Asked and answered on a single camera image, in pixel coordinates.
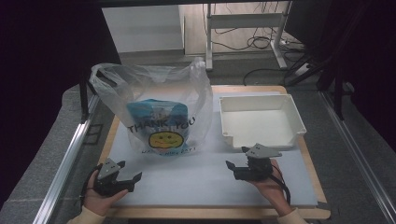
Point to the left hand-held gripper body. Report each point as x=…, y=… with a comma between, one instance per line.
x=107, y=183

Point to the aluminium rail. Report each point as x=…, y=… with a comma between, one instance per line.
x=65, y=168
x=358, y=158

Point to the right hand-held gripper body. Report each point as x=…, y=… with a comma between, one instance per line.
x=255, y=169

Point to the person's left hand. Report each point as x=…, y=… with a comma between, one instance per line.
x=98, y=203

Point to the blue food pouch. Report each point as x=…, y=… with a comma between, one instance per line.
x=155, y=109

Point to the black metal stand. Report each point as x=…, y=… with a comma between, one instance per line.
x=84, y=96

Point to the clear smiley print plastic bag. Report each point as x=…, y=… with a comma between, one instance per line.
x=146, y=87

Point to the white plastic bin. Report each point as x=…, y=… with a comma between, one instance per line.
x=258, y=124

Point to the white table mat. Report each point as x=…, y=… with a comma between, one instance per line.
x=193, y=183

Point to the white metal desk frame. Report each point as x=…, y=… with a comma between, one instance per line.
x=246, y=21

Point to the person's right hand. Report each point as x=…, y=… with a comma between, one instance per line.
x=275, y=189

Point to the white power strip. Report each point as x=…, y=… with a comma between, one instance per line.
x=302, y=70

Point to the dark curtain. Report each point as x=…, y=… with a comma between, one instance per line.
x=367, y=62
x=43, y=56

